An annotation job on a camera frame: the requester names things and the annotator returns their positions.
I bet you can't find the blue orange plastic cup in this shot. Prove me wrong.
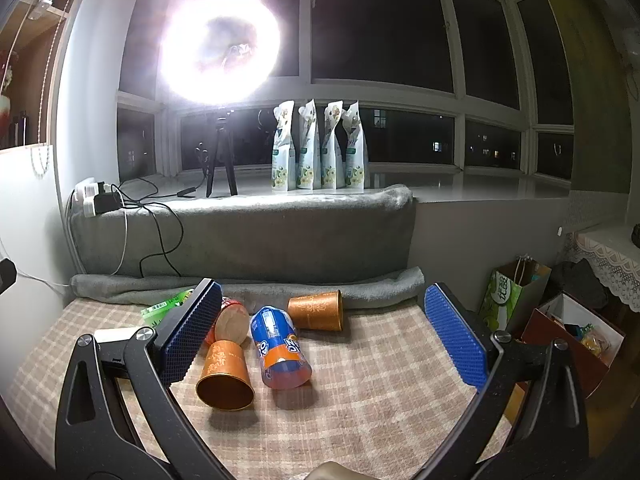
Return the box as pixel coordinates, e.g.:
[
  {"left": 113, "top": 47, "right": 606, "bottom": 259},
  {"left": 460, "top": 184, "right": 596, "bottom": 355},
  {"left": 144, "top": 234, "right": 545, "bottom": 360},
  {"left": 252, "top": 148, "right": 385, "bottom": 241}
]
[{"left": 250, "top": 306, "right": 312, "bottom": 390}]

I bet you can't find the orange paper cup near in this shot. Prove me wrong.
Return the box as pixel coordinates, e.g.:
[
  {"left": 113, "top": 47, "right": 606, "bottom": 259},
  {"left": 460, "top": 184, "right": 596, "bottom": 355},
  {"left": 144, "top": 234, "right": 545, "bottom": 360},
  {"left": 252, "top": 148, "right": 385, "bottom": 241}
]
[{"left": 195, "top": 339, "right": 254, "bottom": 411}]

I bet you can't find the orange paper cup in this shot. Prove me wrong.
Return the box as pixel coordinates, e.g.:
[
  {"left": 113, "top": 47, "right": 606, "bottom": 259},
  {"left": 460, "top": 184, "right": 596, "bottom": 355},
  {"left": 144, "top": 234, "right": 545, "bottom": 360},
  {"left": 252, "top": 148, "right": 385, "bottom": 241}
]
[
  {"left": 195, "top": 339, "right": 254, "bottom": 411},
  {"left": 288, "top": 290, "right": 343, "bottom": 332}
]

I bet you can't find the orange paper cup far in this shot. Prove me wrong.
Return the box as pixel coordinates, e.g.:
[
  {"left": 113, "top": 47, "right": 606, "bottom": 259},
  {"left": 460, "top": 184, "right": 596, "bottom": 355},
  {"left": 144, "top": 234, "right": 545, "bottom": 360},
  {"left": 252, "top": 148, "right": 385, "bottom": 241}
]
[{"left": 288, "top": 290, "right": 343, "bottom": 332}]

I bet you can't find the red cardboard box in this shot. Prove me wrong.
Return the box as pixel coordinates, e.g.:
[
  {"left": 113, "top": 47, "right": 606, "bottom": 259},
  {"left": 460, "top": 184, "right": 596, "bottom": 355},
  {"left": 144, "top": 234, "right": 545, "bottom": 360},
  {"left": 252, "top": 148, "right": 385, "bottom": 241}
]
[{"left": 522, "top": 294, "right": 625, "bottom": 398}]

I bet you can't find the green tea carton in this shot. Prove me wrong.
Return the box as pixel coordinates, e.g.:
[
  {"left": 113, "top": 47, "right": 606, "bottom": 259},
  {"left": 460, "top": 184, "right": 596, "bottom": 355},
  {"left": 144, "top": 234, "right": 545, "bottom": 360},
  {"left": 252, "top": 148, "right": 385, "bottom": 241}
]
[{"left": 140, "top": 288, "right": 193, "bottom": 328}]

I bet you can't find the green paper bag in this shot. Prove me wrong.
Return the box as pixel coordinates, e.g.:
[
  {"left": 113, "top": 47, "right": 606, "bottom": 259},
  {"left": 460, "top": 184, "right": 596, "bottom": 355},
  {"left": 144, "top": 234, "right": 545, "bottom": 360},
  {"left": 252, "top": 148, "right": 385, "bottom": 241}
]
[{"left": 480, "top": 255, "right": 551, "bottom": 335}]

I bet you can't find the checkered table cloth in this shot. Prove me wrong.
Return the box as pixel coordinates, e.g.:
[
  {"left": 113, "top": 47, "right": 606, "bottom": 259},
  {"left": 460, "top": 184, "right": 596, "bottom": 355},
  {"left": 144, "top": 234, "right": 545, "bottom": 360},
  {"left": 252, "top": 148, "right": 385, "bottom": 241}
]
[{"left": 6, "top": 299, "right": 476, "bottom": 479}]

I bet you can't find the lace table cover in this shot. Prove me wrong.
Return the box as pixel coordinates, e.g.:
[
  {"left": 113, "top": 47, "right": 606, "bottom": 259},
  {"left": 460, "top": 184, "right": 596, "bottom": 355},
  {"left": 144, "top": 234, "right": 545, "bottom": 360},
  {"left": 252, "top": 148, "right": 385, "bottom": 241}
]
[{"left": 563, "top": 224, "right": 640, "bottom": 312}]

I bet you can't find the black power adapter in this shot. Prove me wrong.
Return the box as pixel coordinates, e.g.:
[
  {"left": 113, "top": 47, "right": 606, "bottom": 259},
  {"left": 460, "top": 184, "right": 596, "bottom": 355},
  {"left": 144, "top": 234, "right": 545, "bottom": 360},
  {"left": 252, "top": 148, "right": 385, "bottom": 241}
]
[{"left": 93, "top": 182, "right": 122, "bottom": 214}]

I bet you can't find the white power strip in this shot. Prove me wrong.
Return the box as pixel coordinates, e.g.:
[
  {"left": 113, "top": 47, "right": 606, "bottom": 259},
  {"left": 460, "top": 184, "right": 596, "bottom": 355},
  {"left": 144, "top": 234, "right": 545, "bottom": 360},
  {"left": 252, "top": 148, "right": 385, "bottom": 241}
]
[{"left": 73, "top": 178, "right": 105, "bottom": 218}]

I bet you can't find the grey blanket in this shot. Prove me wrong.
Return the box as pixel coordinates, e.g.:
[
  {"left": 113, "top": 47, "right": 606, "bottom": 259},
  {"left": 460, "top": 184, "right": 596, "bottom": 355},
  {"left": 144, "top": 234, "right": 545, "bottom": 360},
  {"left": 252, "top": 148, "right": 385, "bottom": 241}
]
[{"left": 70, "top": 185, "right": 425, "bottom": 311}]

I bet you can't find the black tripod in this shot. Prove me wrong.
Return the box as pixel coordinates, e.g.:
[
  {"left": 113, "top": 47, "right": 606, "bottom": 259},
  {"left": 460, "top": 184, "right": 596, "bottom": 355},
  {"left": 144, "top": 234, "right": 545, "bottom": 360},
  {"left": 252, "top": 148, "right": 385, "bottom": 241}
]
[{"left": 206, "top": 110, "right": 238, "bottom": 197}]

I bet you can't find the white refill pouch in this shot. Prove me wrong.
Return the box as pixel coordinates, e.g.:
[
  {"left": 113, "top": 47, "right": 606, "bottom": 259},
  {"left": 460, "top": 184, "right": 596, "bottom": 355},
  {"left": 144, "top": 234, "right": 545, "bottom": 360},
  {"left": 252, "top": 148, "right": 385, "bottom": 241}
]
[
  {"left": 271, "top": 101, "right": 296, "bottom": 191},
  {"left": 297, "top": 100, "right": 321, "bottom": 190},
  {"left": 342, "top": 102, "right": 369, "bottom": 190},
  {"left": 321, "top": 101, "right": 344, "bottom": 190}
]

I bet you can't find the wooden shelf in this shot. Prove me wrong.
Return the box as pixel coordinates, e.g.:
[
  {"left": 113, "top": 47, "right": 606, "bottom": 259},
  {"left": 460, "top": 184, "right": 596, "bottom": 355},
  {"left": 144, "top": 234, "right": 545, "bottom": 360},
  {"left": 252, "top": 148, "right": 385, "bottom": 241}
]
[{"left": 1, "top": 0, "right": 74, "bottom": 150}]

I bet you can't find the white cable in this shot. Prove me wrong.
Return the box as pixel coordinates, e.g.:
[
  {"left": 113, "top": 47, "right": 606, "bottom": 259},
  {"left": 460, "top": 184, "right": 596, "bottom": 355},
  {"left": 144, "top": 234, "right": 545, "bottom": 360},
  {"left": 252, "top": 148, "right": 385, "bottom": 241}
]
[{"left": 109, "top": 207, "right": 130, "bottom": 278}]

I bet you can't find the black cable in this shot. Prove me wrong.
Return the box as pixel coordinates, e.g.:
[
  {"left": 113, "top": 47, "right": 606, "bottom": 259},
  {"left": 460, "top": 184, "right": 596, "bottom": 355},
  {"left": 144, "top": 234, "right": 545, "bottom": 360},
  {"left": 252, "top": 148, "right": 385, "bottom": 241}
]
[{"left": 110, "top": 146, "right": 237, "bottom": 279}]

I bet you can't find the ring light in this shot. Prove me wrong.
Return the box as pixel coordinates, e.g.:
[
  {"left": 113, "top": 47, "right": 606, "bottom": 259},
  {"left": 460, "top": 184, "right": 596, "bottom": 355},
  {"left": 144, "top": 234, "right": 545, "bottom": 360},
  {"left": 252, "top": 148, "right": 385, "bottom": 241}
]
[{"left": 158, "top": 0, "right": 282, "bottom": 107}]

